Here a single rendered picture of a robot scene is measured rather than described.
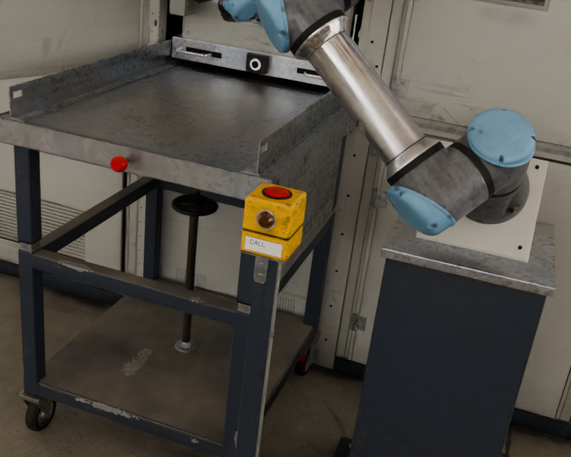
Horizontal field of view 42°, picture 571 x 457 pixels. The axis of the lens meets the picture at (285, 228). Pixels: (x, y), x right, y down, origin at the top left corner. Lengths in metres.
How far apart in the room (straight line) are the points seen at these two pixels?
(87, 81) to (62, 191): 0.70
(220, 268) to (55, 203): 0.59
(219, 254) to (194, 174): 0.88
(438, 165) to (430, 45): 0.70
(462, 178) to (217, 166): 0.47
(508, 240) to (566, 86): 0.57
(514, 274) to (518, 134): 0.26
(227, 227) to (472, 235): 0.98
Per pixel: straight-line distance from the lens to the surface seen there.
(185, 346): 2.08
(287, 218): 1.16
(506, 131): 1.34
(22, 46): 2.05
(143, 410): 1.88
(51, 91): 1.77
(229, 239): 2.30
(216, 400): 1.92
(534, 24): 1.93
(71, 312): 2.59
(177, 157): 1.48
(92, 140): 1.57
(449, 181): 1.30
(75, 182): 2.48
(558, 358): 2.22
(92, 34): 2.16
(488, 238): 1.50
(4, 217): 2.71
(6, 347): 2.43
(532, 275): 1.45
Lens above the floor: 1.34
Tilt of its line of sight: 24 degrees down
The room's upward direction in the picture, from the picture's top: 7 degrees clockwise
